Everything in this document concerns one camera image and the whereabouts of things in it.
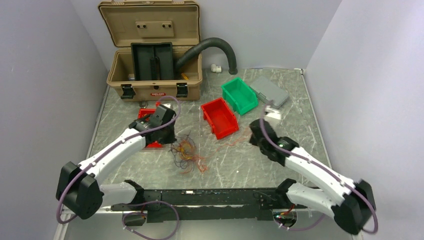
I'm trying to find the black toolbox tray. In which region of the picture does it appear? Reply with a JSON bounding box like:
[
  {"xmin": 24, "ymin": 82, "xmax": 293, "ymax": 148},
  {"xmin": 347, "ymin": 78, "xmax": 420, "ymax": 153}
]
[{"xmin": 130, "ymin": 42, "xmax": 175, "ymax": 81}]

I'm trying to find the black corrugated hose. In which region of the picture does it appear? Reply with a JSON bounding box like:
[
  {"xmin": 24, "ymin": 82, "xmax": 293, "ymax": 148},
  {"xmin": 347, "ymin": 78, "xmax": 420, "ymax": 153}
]
[{"xmin": 175, "ymin": 37, "xmax": 239, "ymax": 76}]

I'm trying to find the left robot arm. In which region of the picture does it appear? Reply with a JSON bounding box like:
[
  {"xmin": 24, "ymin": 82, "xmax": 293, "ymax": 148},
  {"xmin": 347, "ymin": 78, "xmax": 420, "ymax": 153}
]
[{"xmin": 55, "ymin": 104, "xmax": 178, "ymax": 223}]

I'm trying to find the right red plastic bin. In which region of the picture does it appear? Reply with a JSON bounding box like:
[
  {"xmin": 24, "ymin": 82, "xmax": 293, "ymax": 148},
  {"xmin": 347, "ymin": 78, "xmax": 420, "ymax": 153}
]
[{"xmin": 200, "ymin": 97, "xmax": 240, "ymax": 140}]

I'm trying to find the green plastic bin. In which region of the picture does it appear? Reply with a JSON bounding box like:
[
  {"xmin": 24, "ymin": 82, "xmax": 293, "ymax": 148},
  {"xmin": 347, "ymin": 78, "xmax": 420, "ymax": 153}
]
[{"xmin": 221, "ymin": 77, "xmax": 259, "ymax": 116}]

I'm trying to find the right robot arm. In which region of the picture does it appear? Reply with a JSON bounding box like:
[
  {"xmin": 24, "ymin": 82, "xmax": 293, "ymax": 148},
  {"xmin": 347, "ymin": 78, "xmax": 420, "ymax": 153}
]
[{"xmin": 249, "ymin": 118, "xmax": 379, "ymax": 235}]

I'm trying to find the coloured wire bundle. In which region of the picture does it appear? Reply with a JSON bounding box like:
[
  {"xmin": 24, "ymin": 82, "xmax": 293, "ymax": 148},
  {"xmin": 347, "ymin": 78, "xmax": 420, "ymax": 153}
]
[{"xmin": 168, "ymin": 129, "xmax": 253, "ymax": 176}]

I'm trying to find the tan plastic toolbox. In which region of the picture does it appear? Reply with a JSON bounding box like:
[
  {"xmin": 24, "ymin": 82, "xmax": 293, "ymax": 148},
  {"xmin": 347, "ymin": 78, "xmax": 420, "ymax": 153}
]
[{"xmin": 98, "ymin": 0, "xmax": 203, "ymax": 102}]

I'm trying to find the left red plastic bin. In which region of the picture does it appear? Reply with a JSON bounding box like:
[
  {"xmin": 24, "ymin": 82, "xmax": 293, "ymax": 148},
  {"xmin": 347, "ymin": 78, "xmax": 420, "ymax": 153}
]
[{"xmin": 138, "ymin": 108, "xmax": 163, "ymax": 149}]

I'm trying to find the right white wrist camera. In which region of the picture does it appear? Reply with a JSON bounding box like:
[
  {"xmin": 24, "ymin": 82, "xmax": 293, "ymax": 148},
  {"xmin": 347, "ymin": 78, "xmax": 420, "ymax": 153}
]
[{"xmin": 263, "ymin": 106, "xmax": 281, "ymax": 123}]

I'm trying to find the grey plastic case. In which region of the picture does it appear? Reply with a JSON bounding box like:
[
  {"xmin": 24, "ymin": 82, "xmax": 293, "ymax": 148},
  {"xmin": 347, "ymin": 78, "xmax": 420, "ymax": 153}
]
[{"xmin": 249, "ymin": 76, "xmax": 289, "ymax": 110}]

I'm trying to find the yellow item in toolbox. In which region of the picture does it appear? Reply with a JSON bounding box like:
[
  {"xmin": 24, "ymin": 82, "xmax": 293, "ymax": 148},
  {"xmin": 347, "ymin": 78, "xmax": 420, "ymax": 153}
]
[{"xmin": 181, "ymin": 73, "xmax": 189, "ymax": 80}]

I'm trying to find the white pipe fitting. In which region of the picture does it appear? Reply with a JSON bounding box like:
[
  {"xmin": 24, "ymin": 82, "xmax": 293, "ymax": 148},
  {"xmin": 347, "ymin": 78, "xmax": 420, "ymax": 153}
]
[{"xmin": 210, "ymin": 64, "xmax": 222, "ymax": 73}]

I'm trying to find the red plastic bin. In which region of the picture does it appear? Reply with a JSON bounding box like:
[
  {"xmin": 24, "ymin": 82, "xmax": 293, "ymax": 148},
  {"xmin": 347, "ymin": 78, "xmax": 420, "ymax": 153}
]
[
  {"xmin": 138, "ymin": 108, "xmax": 163, "ymax": 149},
  {"xmin": 200, "ymin": 97, "xmax": 240, "ymax": 140}
]

